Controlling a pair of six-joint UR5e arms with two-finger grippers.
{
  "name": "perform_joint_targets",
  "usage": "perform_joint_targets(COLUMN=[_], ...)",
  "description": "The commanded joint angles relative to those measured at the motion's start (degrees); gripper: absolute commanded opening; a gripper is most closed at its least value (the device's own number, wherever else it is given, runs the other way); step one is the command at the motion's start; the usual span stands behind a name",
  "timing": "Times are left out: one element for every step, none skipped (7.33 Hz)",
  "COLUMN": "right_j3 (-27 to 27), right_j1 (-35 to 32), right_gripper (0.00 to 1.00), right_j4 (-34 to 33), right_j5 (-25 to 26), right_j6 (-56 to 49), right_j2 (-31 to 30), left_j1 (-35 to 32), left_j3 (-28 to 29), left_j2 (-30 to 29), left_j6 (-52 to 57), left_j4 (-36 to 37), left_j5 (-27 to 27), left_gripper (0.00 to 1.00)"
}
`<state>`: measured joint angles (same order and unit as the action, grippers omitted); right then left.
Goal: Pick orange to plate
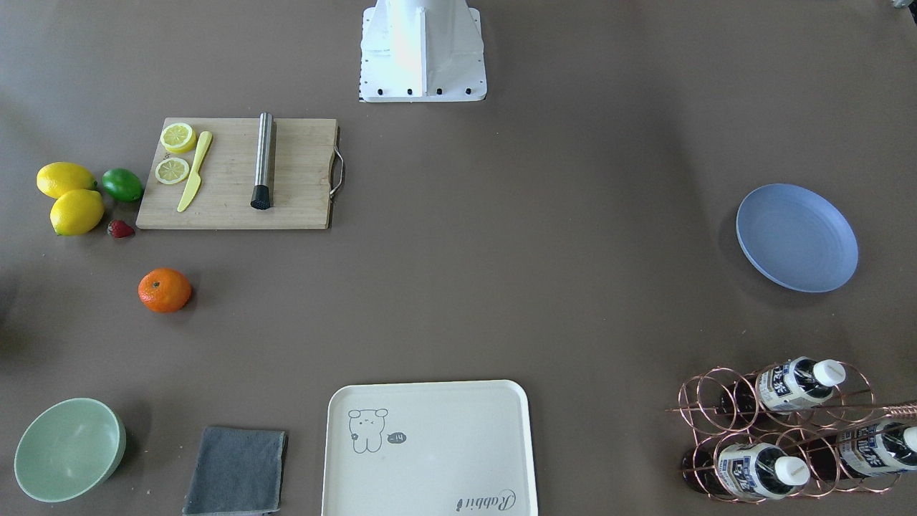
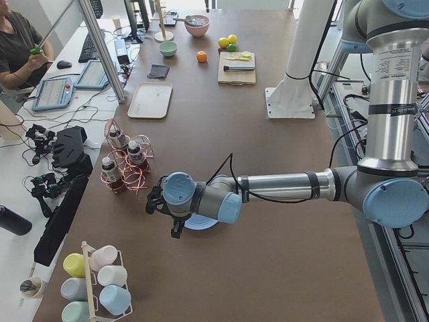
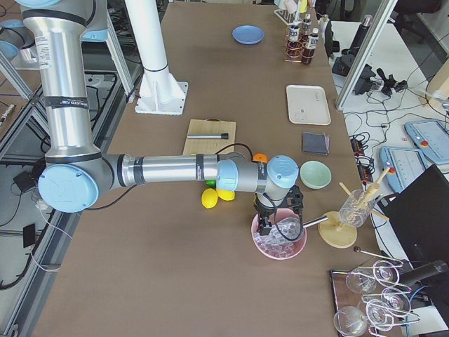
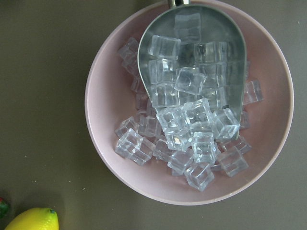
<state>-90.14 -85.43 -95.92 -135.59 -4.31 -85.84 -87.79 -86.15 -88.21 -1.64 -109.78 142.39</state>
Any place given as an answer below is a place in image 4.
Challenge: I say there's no clear ice cube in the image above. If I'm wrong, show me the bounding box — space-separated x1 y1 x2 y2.
184 162 215 192
174 67 207 95
217 147 249 177
243 80 263 105
115 128 155 166
213 108 240 140
148 35 181 60

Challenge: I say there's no pink bowl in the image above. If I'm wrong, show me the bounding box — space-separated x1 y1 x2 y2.
85 0 295 206

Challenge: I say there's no metal ice scoop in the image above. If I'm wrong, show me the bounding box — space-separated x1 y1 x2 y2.
137 0 247 134

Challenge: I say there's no yellow lemon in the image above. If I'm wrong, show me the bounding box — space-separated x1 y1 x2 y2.
4 207 59 230

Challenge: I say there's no red strawberry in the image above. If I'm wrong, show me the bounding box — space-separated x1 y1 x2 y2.
0 197 10 218

